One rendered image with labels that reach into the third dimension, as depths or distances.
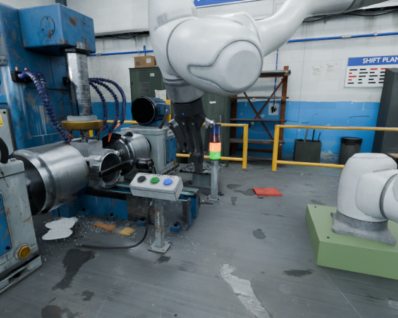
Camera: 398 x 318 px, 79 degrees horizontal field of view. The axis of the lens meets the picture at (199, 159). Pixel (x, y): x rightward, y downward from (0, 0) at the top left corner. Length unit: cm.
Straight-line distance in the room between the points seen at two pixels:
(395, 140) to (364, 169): 508
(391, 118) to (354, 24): 204
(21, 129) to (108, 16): 668
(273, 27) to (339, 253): 72
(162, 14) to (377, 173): 76
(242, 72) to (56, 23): 99
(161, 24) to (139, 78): 431
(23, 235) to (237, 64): 80
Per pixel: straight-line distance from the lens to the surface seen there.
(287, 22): 51
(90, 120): 124
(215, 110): 423
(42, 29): 129
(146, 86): 472
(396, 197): 88
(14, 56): 134
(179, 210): 102
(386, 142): 597
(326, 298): 84
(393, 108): 593
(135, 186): 84
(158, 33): 51
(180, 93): 55
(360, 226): 99
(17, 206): 90
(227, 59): 35
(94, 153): 122
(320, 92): 607
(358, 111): 623
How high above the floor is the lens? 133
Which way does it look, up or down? 13 degrees down
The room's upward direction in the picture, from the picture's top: straight up
